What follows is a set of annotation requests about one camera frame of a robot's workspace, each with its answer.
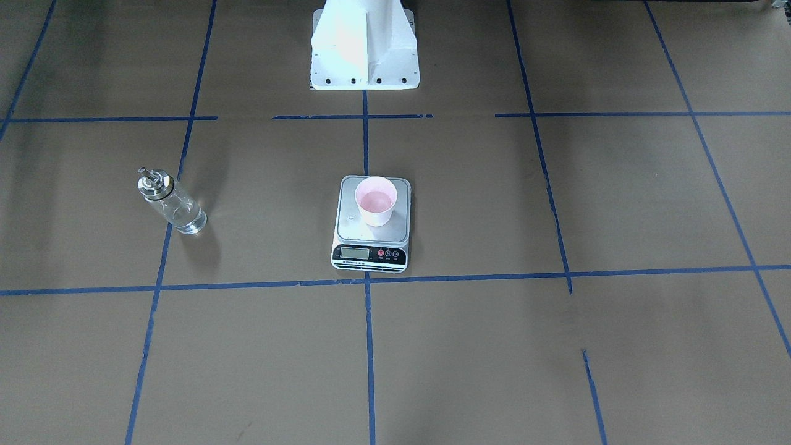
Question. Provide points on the digital kitchen scale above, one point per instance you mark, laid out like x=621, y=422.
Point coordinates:
x=359, y=247

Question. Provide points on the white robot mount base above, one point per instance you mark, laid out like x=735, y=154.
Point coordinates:
x=364, y=45

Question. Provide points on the pink cup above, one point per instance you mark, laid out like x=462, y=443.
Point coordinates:
x=375, y=198

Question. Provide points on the clear glass sauce bottle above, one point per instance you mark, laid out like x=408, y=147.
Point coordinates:
x=166, y=196

